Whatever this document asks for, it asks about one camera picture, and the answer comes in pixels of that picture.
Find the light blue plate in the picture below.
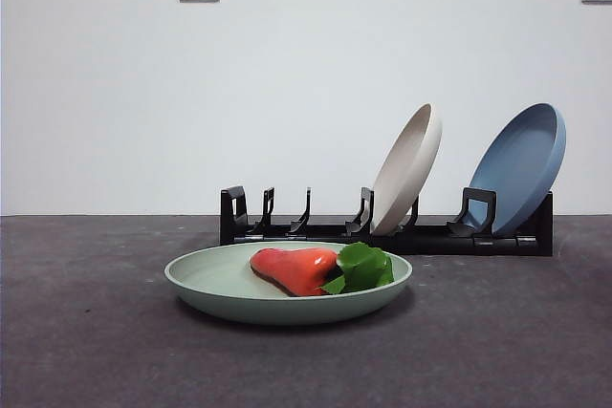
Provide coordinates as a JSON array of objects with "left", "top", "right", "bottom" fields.
[{"left": 469, "top": 101, "right": 568, "bottom": 236}]

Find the black plate rack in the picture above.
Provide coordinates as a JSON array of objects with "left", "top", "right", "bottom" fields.
[{"left": 220, "top": 184, "right": 555, "bottom": 258}]

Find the pale green plate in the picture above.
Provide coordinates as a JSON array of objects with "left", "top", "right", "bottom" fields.
[{"left": 164, "top": 241, "right": 414, "bottom": 327}]

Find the orange carrot with green leaves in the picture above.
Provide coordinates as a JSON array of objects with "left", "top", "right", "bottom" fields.
[{"left": 249, "top": 241, "right": 395, "bottom": 298}]

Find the cream white plate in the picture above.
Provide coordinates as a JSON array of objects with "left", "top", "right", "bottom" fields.
[{"left": 370, "top": 102, "right": 444, "bottom": 236}]

